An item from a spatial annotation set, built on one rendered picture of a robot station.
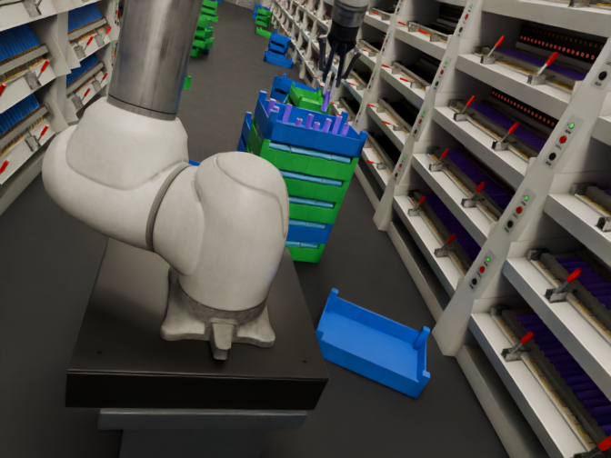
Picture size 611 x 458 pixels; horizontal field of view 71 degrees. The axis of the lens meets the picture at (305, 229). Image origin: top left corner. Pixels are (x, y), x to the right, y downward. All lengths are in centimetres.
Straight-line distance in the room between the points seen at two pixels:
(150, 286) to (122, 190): 20
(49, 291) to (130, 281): 43
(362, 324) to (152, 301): 71
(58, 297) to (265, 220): 70
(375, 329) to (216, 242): 79
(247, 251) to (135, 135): 23
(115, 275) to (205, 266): 22
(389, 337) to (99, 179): 93
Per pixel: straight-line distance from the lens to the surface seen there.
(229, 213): 60
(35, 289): 122
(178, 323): 71
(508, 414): 127
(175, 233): 65
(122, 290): 79
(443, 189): 151
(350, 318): 132
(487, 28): 174
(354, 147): 131
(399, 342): 133
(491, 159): 136
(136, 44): 68
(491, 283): 125
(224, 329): 69
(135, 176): 67
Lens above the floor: 79
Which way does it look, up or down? 28 degrees down
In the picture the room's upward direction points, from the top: 20 degrees clockwise
